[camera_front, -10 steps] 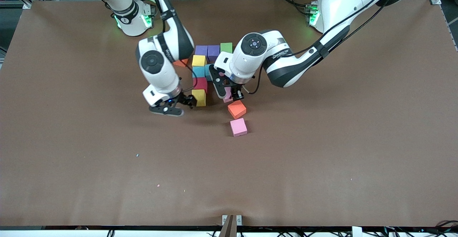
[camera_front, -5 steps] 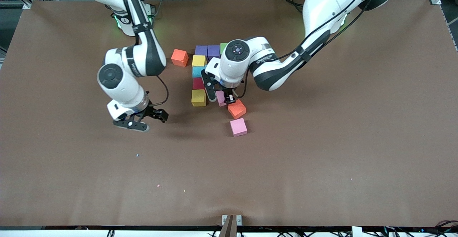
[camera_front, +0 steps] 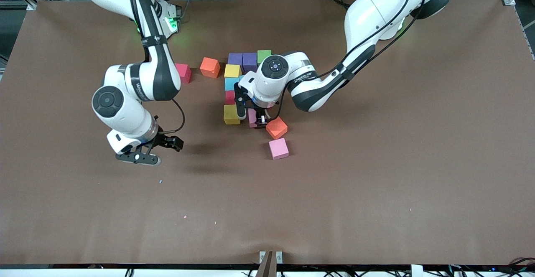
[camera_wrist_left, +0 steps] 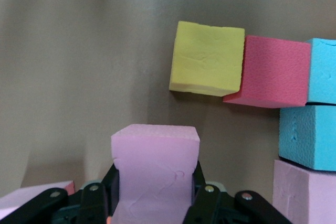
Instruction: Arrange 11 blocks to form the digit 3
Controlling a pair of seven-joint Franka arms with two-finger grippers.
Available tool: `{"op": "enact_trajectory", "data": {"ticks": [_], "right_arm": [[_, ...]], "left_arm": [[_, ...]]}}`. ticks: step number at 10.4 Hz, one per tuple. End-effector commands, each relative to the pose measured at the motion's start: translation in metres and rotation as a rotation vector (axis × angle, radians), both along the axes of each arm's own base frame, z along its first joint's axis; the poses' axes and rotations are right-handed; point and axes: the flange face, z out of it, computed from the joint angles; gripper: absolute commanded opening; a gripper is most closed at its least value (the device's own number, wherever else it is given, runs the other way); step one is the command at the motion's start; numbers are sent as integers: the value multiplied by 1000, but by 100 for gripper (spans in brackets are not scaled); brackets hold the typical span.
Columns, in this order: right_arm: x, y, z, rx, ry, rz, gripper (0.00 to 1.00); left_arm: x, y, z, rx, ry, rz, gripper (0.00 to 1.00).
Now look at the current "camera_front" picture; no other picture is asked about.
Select dented orange foam cube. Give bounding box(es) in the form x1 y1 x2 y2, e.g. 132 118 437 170
199 57 221 79

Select metal table clamp bracket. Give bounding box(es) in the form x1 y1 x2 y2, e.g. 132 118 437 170
256 251 283 277

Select aluminium table edge rail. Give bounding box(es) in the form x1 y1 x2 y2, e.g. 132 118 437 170
515 5 535 60

